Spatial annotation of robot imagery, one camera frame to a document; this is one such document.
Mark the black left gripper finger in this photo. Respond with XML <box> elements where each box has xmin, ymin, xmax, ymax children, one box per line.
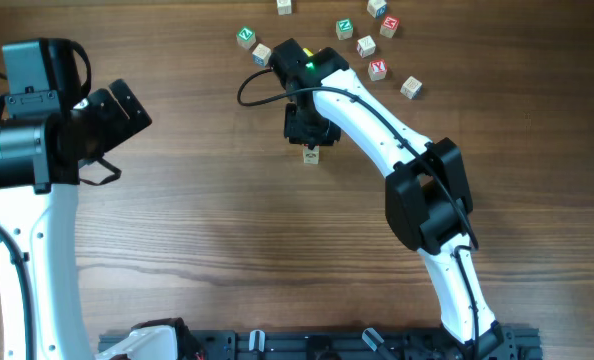
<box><xmin>109</xmin><ymin>79</ymin><xmax>152</xmax><ymax>135</ymax></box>
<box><xmin>89</xmin><ymin>89</ymin><xmax>136</xmax><ymax>148</ymax></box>

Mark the yellow soccer ball block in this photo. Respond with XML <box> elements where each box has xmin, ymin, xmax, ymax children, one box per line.
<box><xmin>303</xmin><ymin>146</ymin><xmax>320</xmax><ymax>165</ymax></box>

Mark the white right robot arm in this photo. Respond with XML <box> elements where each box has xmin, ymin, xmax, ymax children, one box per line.
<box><xmin>269</xmin><ymin>39</ymin><xmax>498</xmax><ymax>359</ymax></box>

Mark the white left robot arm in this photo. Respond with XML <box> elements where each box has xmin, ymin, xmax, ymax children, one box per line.
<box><xmin>0</xmin><ymin>38</ymin><xmax>151</xmax><ymax>359</ymax></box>

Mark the blue sided wooden block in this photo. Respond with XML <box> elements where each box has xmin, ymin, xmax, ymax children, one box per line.
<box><xmin>252</xmin><ymin>43</ymin><xmax>272</xmax><ymax>67</ymax></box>

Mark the red Y letter block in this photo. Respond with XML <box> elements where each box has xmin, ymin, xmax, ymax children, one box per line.
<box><xmin>368</xmin><ymin>59</ymin><xmax>388</xmax><ymax>81</ymax></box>

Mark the white red sided block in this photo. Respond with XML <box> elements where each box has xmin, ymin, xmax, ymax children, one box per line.
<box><xmin>357</xmin><ymin>35</ymin><xmax>376</xmax><ymax>58</ymax></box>

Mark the green Z letter block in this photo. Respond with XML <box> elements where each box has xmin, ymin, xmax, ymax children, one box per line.
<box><xmin>236</xmin><ymin>26</ymin><xmax>256</xmax><ymax>50</ymax></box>

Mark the green N letter block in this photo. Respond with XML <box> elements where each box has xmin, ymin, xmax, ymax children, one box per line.
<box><xmin>335</xmin><ymin>18</ymin><xmax>354</xmax><ymax>40</ymax></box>

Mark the blue X letter block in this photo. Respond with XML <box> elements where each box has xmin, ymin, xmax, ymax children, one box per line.
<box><xmin>400</xmin><ymin>76</ymin><xmax>423</xmax><ymax>99</ymax></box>

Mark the plain wooden block far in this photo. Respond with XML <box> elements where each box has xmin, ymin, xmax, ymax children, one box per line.
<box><xmin>276</xmin><ymin>0</ymin><xmax>292</xmax><ymax>15</ymax></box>

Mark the red M letter block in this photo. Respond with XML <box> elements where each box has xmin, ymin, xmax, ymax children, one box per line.
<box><xmin>380</xmin><ymin>15</ymin><xmax>400</xmax><ymax>38</ymax></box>

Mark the blue sided far block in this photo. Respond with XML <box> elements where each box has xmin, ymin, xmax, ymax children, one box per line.
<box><xmin>367</xmin><ymin>0</ymin><xmax>387</xmax><ymax>19</ymax></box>

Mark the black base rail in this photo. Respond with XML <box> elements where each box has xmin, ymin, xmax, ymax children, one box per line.
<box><xmin>98</xmin><ymin>318</ymin><xmax>544</xmax><ymax>360</ymax></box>

